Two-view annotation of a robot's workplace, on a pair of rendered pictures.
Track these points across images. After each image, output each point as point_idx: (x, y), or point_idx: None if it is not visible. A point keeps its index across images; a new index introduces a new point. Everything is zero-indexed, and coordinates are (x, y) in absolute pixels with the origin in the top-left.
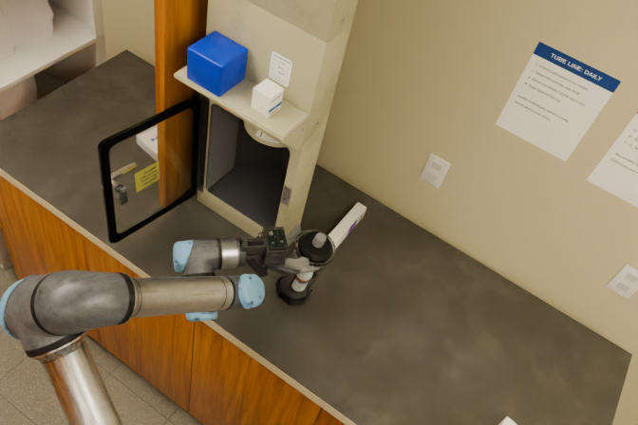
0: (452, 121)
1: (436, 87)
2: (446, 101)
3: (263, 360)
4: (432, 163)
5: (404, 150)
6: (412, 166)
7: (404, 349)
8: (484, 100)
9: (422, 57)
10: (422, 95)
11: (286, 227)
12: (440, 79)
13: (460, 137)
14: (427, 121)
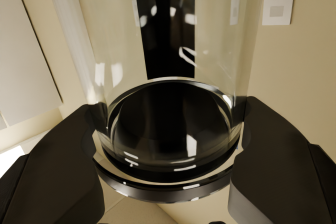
0: (276, 75)
1: (303, 106)
2: (288, 95)
3: None
4: (282, 12)
5: (332, 2)
6: None
7: None
8: None
9: (329, 134)
10: (320, 93)
11: None
12: (300, 115)
13: (262, 62)
14: (304, 63)
